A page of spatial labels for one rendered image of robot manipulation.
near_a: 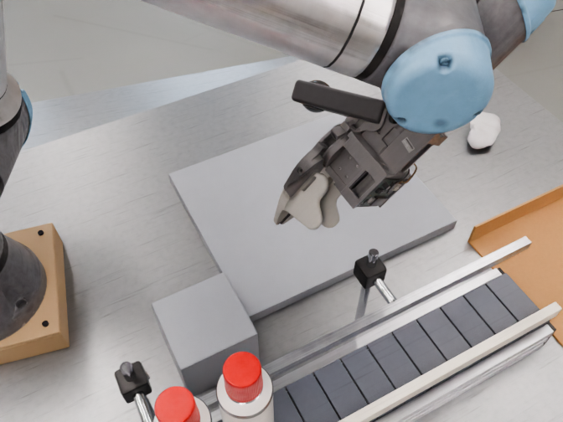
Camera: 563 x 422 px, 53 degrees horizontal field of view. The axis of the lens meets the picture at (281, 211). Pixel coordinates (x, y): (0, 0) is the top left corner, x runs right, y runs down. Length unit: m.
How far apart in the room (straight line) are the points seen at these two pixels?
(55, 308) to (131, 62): 1.96
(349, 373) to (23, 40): 2.50
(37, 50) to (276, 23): 2.53
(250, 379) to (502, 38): 0.38
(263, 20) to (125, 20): 2.58
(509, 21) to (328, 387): 0.44
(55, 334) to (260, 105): 0.56
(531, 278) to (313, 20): 0.62
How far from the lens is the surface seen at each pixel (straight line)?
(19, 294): 0.80
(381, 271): 0.69
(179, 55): 2.67
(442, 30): 0.41
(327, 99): 0.63
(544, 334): 0.81
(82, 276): 0.89
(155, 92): 1.15
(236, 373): 0.50
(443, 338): 0.76
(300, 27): 0.38
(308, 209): 0.63
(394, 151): 0.59
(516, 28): 0.58
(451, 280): 0.71
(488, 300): 0.81
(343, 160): 0.61
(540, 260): 0.93
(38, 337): 0.81
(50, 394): 0.82
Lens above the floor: 1.54
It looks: 51 degrees down
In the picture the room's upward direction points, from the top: straight up
